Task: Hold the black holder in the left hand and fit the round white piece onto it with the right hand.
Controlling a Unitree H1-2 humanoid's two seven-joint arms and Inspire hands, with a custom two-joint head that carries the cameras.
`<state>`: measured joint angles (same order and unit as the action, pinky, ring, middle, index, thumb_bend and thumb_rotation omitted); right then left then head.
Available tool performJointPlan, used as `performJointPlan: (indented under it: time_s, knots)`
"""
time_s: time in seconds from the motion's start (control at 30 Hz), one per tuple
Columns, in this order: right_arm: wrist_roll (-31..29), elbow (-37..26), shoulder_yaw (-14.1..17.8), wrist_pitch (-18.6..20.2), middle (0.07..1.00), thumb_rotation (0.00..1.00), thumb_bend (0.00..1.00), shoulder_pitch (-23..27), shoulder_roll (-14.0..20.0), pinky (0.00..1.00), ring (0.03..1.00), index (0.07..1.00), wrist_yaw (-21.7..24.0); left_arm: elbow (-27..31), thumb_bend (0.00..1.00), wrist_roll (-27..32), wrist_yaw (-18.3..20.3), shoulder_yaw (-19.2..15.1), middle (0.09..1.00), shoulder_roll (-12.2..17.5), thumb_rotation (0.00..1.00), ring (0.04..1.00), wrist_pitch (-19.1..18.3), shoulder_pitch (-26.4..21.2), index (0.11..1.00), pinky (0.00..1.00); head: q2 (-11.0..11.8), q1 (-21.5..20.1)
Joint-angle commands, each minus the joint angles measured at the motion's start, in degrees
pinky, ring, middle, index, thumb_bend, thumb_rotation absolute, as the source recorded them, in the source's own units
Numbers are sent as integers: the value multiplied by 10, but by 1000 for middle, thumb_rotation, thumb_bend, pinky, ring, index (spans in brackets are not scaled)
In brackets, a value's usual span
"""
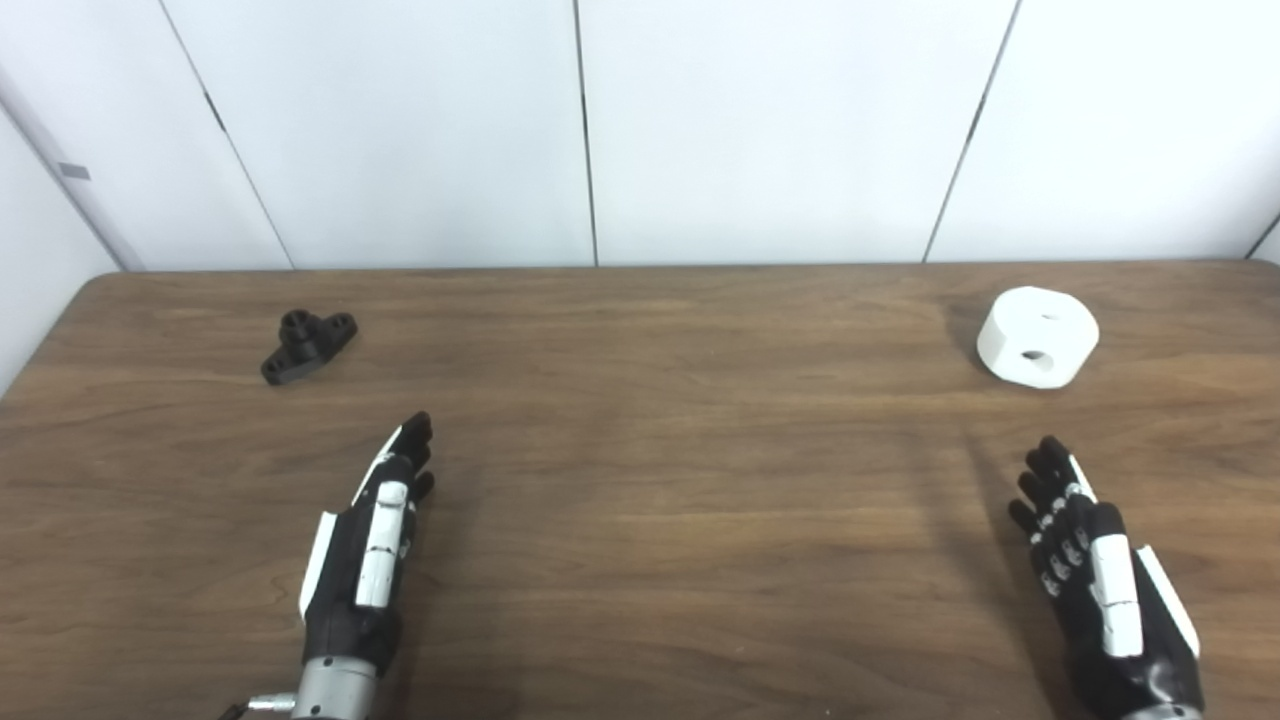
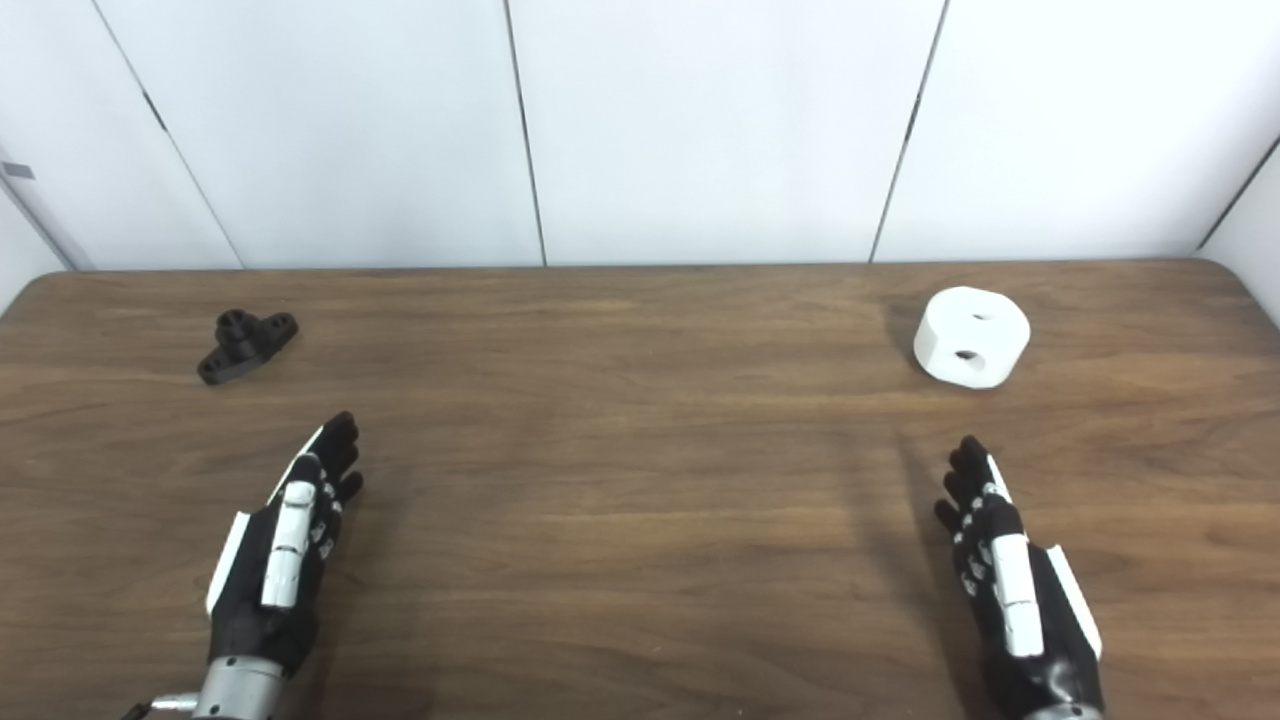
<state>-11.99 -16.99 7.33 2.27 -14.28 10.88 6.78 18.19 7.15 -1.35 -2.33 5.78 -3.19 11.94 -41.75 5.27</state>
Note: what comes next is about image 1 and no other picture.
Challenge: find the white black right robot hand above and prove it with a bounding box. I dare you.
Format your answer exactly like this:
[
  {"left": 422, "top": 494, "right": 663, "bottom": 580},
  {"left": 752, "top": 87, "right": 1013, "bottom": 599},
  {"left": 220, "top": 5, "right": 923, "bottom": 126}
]
[{"left": 1007, "top": 435, "right": 1206, "bottom": 719}]

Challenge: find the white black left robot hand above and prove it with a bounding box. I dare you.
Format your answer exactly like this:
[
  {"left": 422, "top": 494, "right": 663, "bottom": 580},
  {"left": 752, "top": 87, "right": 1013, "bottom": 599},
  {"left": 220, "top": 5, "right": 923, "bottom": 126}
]
[{"left": 298, "top": 411, "right": 437, "bottom": 676}]

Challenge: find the black flanged holder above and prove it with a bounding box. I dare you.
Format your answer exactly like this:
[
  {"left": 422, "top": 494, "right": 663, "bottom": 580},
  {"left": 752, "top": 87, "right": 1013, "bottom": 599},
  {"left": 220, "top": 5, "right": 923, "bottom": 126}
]
[{"left": 261, "top": 310, "right": 358, "bottom": 387}]

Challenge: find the round white piece with holes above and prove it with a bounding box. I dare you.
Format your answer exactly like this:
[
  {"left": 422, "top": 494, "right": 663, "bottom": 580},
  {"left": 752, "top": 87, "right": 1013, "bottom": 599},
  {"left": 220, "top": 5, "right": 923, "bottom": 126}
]
[{"left": 977, "top": 286, "right": 1100, "bottom": 390}]

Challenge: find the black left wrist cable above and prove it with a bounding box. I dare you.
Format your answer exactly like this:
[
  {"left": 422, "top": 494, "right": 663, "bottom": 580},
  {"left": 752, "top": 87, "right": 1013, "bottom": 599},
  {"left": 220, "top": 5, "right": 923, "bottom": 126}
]
[{"left": 220, "top": 692, "right": 298, "bottom": 720}]

